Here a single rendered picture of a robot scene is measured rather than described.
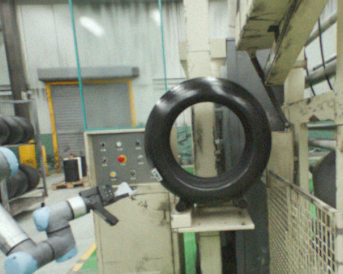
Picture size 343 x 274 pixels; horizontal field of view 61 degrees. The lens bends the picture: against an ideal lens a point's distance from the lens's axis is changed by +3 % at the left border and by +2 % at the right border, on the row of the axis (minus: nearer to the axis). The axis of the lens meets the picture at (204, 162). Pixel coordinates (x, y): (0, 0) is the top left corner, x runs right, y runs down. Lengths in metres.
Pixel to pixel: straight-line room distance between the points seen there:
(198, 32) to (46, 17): 10.34
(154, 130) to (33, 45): 10.65
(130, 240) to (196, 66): 1.18
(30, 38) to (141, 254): 10.42
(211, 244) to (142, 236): 0.51
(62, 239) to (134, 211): 0.93
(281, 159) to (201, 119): 0.49
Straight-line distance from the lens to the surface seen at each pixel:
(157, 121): 1.24
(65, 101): 11.12
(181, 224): 1.31
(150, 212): 1.95
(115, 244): 2.08
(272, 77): 1.50
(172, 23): 10.92
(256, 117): 1.24
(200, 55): 1.65
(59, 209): 1.10
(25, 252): 1.03
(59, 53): 11.43
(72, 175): 7.68
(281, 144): 1.59
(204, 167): 1.62
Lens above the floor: 1.24
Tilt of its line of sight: 7 degrees down
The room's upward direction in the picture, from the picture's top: 3 degrees counter-clockwise
